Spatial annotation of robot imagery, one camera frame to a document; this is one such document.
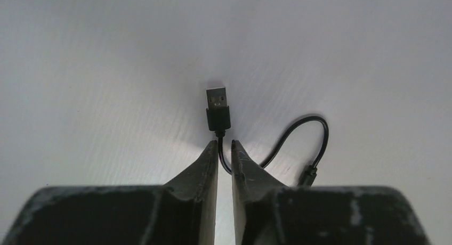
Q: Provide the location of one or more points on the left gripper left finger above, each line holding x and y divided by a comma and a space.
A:
181, 211

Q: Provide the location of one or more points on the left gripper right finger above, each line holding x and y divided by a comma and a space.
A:
268, 212

